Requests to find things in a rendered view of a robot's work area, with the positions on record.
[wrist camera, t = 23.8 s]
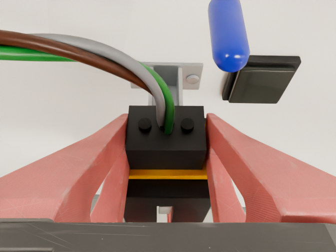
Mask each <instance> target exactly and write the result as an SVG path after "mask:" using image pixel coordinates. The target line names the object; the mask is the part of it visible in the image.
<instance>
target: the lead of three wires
mask: <svg viewBox="0 0 336 252"><path fill-rule="evenodd" d="M0 60H1V61H28V62H80V63H83V64H86V65H88V66H91V67H94V68H97V69H99V70H102V71H105V72H107V73H110V74H112V75H114V76H117V77H119V78H121V79H124V80H126V81H128V82H130V83H133V84H135V85H137V86H139V87H140V88H142V89H144V90H145V91H147V92H148V93H150V94H151V95H152V96H153V97H154V100H155V105H156V120H157V124H158V126H159V128H160V126H161V127H162V126H164V128H165V131H164V133H165V134H167V135H168V134H171V132H172V129H173V127H174V125H175V122H174V118H175V104H174V100H173V96H172V94H171V91H170V89H169V88H168V86H167V84H166V83H165V81H164V80H163V79H162V78H161V77H160V76H159V75H158V74H157V73H156V72H155V71H154V70H153V69H151V68H150V67H148V66H147V65H145V64H143V63H141V62H139V61H137V60H135V59H133V58H132V57H131V56H129V55H127V54H125V53H124V52H122V51H120V50H118V49H116V48H114V47H112V46H109V45H107V44H104V43H101V42H98V41H95V40H92V39H88V38H83V37H79V36H73V35H66V34H55V33H21V32H15V31H8V30H1V29H0Z"/></svg>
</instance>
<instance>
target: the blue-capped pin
mask: <svg viewBox="0 0 336 252"><path fill-rule="evenodd" d="M207 12H208V21H209V31H210V40H211V50H212V58H213V60H214V63H215V64H216V65H217V67H218V68H219V69H220V70H222V71H223V72H228V73H234V72H236V71H239V70H241V69H242V68H243V67H244V66H245V65H246V64H247V61H248V59H249V56H250V48H249V42H248V37H247V32H246V27H245V22H244V16H243V11H242V6H241V2H240V0H211V1H210V3H209V4H208V10H207Z"/></svg>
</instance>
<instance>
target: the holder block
mask: <svg viewBox="0 0 336 252"><path fill-rule="evenodd" d="M157 206H172V207H171V210H170V222H171V223H203V221H204V219H205V218H206V216H207V214H208V212H209V210H210V208H211V200H210V193H209V185H208V179H128V186H127V193H126V200H125V208H124V215H123V217H124V220H125V222H126V223H157Z"/></svg>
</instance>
